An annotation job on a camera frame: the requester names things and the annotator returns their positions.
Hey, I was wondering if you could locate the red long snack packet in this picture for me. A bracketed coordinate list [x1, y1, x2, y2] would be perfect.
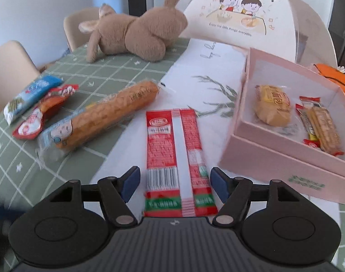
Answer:
[144, 109, 217, 217]

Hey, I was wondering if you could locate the long bread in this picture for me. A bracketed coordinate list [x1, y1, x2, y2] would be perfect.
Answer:
[36, 79, 171, 167]

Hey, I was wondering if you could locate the round bread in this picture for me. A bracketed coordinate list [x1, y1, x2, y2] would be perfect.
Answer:
[254, 85, 291, 127]

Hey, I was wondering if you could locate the cracker pack red wrapper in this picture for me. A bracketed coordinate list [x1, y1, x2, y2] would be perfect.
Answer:
[296, 96, 345, 157]

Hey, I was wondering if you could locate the red chicken snack pouch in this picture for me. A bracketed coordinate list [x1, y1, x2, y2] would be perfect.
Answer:
[12, 84, 79, 140]

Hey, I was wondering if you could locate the blue white snack bag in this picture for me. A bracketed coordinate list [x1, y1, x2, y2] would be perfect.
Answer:
[3, 75, 63, 125]

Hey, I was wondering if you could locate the black gloved hand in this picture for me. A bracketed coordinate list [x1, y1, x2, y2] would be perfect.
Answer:
[0, 202, 25, 264]

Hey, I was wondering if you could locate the pink cardboard gift box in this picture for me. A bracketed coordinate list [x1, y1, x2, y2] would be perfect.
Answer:
[219, 49, 345, 204]

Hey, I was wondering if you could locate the green grid tablecloth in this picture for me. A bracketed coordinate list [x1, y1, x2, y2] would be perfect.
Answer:
[0, 36, 345, 272]

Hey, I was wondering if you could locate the white printed table runner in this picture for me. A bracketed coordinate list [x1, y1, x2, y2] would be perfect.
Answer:
[92, 39, 247, 220]

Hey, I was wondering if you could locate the orange basketball pattern bag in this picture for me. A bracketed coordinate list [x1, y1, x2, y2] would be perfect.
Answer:
[310, 63, 345, 94]

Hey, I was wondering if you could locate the brown plush rabbit toy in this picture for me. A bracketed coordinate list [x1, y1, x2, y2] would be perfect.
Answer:
[86, 0, 188, 63]

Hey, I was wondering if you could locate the beige dining chair left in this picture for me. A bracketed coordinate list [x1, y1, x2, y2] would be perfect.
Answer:
[64, 7, 99, 52]

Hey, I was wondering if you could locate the beige chair near left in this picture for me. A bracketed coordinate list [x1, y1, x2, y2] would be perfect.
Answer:
[0, 41, 40, 113]

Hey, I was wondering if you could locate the white printed food cover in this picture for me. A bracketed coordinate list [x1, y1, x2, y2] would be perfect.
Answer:
[182, 0, 338, 68]

